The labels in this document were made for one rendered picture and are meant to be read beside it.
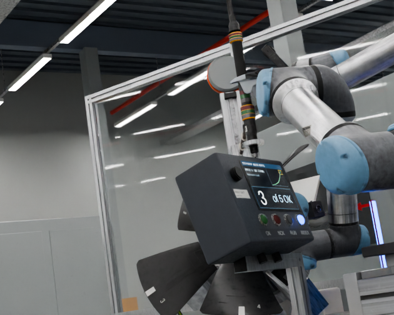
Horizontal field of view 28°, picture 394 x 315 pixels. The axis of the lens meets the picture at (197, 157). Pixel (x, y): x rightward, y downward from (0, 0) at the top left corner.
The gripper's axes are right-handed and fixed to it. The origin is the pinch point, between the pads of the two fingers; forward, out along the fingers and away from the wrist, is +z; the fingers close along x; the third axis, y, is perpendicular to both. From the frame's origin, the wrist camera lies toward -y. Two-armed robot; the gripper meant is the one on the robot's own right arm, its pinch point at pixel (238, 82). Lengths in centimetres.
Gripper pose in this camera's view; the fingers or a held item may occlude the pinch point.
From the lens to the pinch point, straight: 248.6
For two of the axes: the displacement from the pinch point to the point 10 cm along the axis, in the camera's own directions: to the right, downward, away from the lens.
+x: 4.3, 1.1, 9.0
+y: 1.4, 9.7, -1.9
